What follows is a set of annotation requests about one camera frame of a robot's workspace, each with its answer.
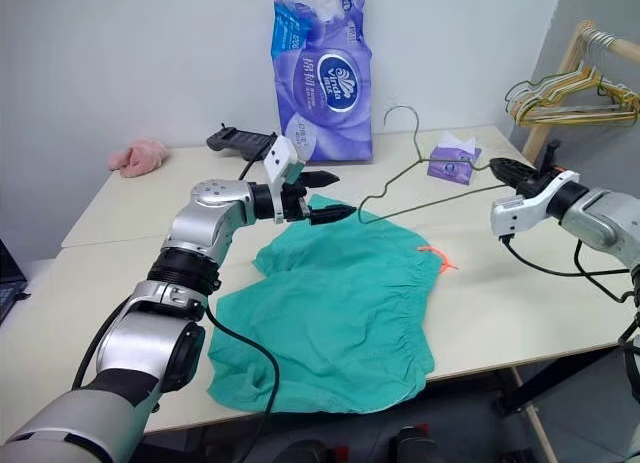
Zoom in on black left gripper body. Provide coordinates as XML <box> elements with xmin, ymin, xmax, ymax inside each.
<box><xmin>279</xmin><ymin>174</ymin><xmax>314</xmax><ymax>224</ymax></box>

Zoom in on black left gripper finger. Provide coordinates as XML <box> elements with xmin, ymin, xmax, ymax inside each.
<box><xmin>307</xmin><ymin>206</ymin><xmax>358</xmax><ymax>226</ymax></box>
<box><xmin>298</xmin><ymin>170</ymin><xmax>341</xmax><ymax>187</ymax></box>

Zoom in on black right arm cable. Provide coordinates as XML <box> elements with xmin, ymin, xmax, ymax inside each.
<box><xmin>501</xmin><ymin>234</ymin><xmax>640</xmax><ymax>304</ymax></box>

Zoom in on orange shorts drawstring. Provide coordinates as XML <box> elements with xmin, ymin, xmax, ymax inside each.
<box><xmin>416</xmin><ymin>244</ymin><xmax>459</xmax><ymax>275</ymax></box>

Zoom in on small purple tissue pack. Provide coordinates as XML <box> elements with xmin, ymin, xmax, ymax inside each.
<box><xmin>426</xmin><ymin>130</ymin><xmax>484</xmax><ymax>187</ymax></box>

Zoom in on wooden rod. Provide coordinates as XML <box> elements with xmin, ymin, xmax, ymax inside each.
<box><xmin>508</xmin><ymin>366</ymin><xmax>560</xmax><ymax>463</ymax></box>

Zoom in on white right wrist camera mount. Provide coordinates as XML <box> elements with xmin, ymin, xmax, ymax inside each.
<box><xmin>490</xmin><ymin>171</ymin><xmax>581</xmax><ymax>241</ymax></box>

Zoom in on black handheld controller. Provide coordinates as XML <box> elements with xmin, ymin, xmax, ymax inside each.
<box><xmin>205</xmin><ymin>123</ymin><xmax>279</xmax><ymax>162</ymax></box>

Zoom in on wooden clothes rack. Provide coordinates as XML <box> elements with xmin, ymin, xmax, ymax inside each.
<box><xmin>519</xmin><ymin>19</ymin><xmax>640</xmax><ymax>160</ymax></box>

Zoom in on white wire hanger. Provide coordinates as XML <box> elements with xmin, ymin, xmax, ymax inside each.
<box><xmin>519</xmin><ymin>30</ymin><xmax>640</xmax><ymax>127</ymax></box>

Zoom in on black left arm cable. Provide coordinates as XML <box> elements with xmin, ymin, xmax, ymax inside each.
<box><xmin>203</xmin><ymin>306</ymin><xmax>282</xmax><ymax>463</ymax></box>

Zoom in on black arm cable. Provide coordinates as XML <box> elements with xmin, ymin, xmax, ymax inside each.
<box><xmin>203</xmin><ymin>306</ymin><xmax>282</xmax><ymax>463</ymax></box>
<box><xmin>501</xmin><ymin>234</ymin><xmax>640</xmax><ymax>304</ymax></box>

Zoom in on dark rounded shape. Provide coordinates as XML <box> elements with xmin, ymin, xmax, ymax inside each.
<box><xmin>388</xmin><ymin>423</ymin><xmax>442</xmax><ymax>463</ymax></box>
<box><xmin>278</xmin><ymin>436</ymin><xmax>347</xmax><ymax>463</ymax></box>

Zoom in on green shorts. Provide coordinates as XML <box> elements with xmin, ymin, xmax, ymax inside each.
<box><xmin>205</xmin><ymin>192</ymin><xmax>442</xmax><ymax>416</ymax></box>

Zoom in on dark laptop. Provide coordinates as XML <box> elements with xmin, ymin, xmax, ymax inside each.
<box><xmin>0</xmin><ymin>237</ymin><xmax>32</xmax><ymax>327</ymax></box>

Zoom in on pink cloth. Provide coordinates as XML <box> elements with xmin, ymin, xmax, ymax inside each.
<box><xmin>108</xmin><ymin>137</ymin><xmax>172</xmax><ymax>179</ymax></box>

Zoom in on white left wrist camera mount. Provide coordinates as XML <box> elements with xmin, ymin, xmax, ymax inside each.
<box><xmin>262</xmin><ymin>135</ymin><xmax>308</xmax><ymax>225</ymax></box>

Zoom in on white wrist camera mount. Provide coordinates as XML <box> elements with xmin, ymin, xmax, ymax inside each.
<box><xmin>262</xmin><ymin>135</ymin><xmax>308</xmax><ymax>225</ymax></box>
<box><xmin>490</xmin><ymin>171</ymin><xmax>581</xmax><ymax>241</ymax></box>

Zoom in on large purple tissue pack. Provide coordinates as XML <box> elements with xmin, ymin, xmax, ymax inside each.
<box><xmin>269</xmin><ymin>0</ymin><xmax>377</xmax><ymax>166</ymax></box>

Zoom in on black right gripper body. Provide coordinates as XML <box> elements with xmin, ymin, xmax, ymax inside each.
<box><xmin>517</xmin><ymin>139</ymin><xmax>569</xmax><ymax>198</ymax></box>

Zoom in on black table frame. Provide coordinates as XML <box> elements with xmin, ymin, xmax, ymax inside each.
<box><xmin>493</xmin><ymin>341</ymin><xmax>640</xmax><ymax>415</ymax></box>

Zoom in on yellow wire hanger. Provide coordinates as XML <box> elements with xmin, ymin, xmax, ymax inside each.
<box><xmin>513</xmin><ymin>62</ymin><xmax>640</xmax><ymax>128</ymax></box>

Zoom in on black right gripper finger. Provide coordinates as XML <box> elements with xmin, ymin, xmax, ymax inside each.
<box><xmin>491</xmin><ymin>167</ymin><xmax>527</xmax><ymax>189</ymax></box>
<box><xmin>488</xmin><ymin>157</ymin><xmax>540</xmax><ymax>180</ymax></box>

